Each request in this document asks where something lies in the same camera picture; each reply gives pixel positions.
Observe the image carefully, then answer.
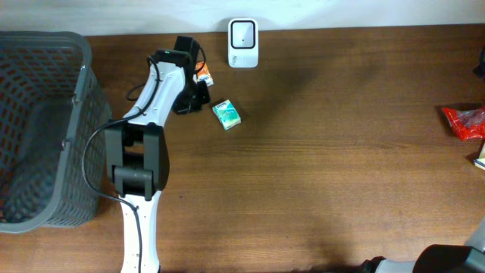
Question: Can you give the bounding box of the small orange teal box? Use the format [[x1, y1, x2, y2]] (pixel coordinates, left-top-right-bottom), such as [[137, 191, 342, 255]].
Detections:
[[196, 61, 214, 86]]

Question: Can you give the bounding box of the small teal tissue pack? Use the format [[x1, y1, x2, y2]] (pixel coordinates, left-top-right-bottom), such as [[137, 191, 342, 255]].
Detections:
[[212, 99, 241, 130]]

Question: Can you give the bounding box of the red snack bag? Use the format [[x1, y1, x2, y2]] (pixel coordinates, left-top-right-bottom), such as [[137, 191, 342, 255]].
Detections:
[[442, 107, 484, 141]]

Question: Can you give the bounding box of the cream yellow snack bag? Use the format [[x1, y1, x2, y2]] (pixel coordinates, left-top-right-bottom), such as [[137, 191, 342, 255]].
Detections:
[[474, 144, 485, 170]]

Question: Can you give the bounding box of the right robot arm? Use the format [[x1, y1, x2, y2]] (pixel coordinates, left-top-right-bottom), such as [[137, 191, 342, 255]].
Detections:
[[355, 219, 484, 273]]

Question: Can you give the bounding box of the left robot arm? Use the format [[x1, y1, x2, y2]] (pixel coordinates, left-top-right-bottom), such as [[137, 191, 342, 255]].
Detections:
[[105, 49, 210, 272]]

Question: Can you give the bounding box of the white barcode scanner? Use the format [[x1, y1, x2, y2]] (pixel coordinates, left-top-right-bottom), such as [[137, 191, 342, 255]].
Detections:
[[227, 18, 259, 68]]

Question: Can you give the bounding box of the grey plastic mesh basket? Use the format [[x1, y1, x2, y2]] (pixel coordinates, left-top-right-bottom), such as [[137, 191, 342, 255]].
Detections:
[[1, 31, 111, 234]]

